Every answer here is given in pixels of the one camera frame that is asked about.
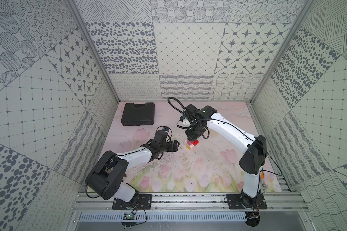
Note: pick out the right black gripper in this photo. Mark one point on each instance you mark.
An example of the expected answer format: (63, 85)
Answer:
(192, 137)

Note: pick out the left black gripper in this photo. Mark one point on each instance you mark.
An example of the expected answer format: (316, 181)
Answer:
(171, 145)

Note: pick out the red lego brick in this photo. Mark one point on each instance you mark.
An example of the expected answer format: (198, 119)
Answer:
(194, 142)

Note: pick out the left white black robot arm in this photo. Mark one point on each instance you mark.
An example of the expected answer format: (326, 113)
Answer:
(106, 177)

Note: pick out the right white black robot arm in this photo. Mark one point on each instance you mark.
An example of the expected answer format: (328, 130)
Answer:
(252, 147)

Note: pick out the black plastic tool case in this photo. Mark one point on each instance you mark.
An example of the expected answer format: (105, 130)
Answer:
(138, 114)

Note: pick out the left green circuit board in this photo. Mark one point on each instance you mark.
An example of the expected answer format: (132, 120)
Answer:
(129, 220)

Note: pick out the right black round controller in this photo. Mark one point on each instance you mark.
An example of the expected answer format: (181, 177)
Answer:
(252, 219)

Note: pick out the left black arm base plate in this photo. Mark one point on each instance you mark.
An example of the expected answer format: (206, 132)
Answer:
(141, 201)

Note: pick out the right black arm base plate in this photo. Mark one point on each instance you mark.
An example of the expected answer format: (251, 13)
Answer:
(234, 201)

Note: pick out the orange handled utility knife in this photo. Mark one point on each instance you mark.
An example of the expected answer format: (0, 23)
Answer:
(262, 180)

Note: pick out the aluminium extrusion rail frame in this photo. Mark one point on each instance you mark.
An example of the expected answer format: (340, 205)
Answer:
(285, 201)

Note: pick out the white slotted cable duct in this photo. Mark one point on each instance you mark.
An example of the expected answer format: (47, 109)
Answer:
(165, 216)

